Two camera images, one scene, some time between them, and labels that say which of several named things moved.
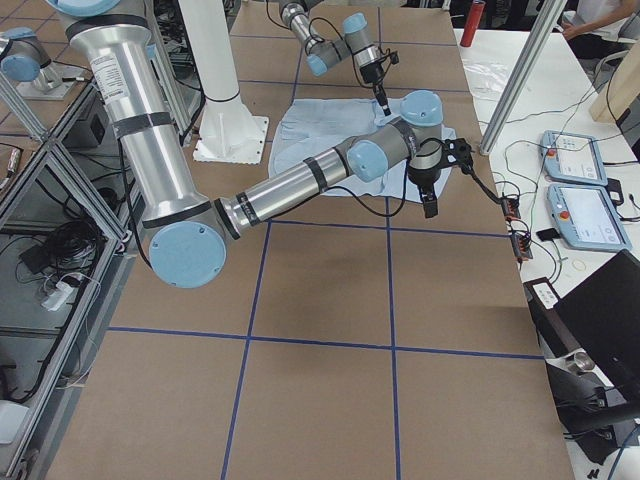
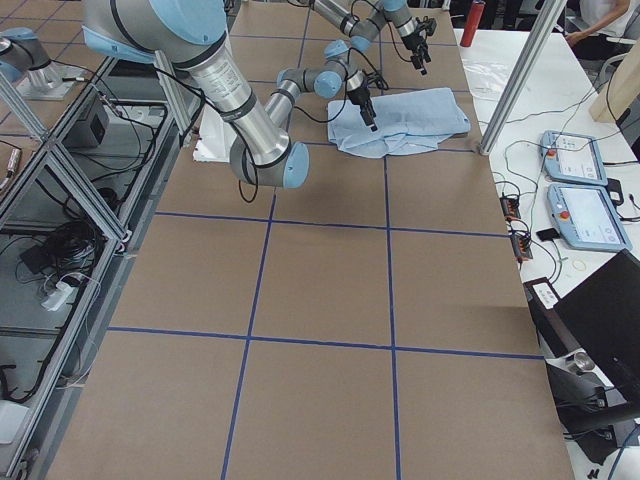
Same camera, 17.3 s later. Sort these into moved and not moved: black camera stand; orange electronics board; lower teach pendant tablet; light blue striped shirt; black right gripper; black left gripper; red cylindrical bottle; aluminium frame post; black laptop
Moved: light blue striped shirt; black right gripper; black left gripper
Not moved: orange electronics board; black camera stand; aluminium frame post; red cylindrical bottle; lower teach pendant tablet; black laptop
